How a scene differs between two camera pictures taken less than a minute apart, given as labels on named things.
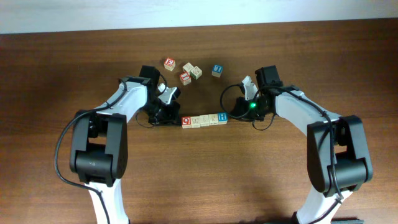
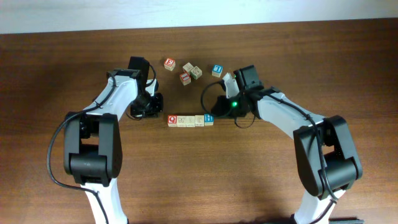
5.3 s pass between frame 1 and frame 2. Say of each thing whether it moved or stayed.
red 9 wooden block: stayed
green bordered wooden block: stayed
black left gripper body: moved
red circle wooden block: moved
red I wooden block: stayed
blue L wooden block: stayed
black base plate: stayed
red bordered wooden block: moved
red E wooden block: stayed
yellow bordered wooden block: moved
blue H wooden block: moved
